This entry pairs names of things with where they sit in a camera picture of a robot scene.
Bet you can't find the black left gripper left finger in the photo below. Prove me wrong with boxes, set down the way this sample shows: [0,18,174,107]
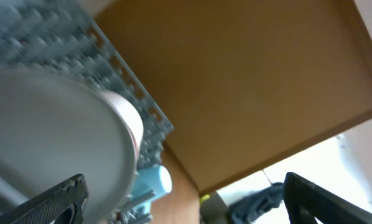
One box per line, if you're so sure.
[0,174,89,224]

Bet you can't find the grey dishwasher rack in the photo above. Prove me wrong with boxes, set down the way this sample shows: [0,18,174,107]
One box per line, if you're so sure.
[0,1,174,223]

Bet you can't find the grey plate with food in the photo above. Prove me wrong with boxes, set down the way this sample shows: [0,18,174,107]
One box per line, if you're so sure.
[0,68,136,223]

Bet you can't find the grey cloth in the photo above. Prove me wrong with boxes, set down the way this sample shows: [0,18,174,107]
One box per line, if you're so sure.
[228,182,283,224]

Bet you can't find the light blue cup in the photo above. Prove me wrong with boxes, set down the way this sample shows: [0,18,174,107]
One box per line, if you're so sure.
[131,166,172,202]

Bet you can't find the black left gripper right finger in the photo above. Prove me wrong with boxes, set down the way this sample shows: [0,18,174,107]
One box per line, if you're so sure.
[283,172,372,224]

